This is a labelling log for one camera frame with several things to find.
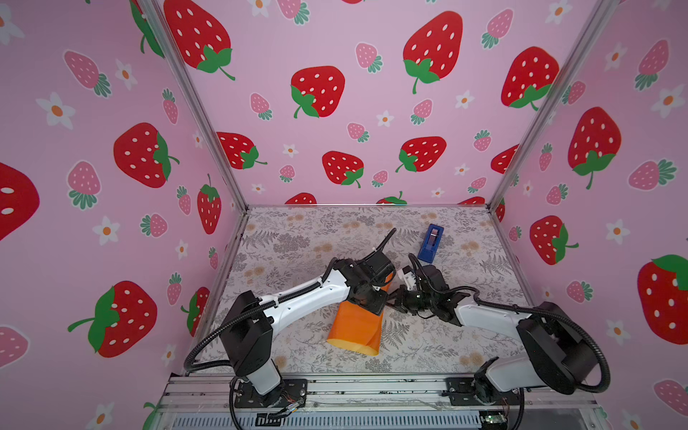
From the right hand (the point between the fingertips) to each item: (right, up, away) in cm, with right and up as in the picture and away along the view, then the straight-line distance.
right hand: (378, 306), depth 82 cm
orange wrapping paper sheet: (-7, -6, -2) cm, 9 cm away
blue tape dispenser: (+22, +19, +19) cm, 35 cm away
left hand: (0, +1, -2) cm, 3 cm away
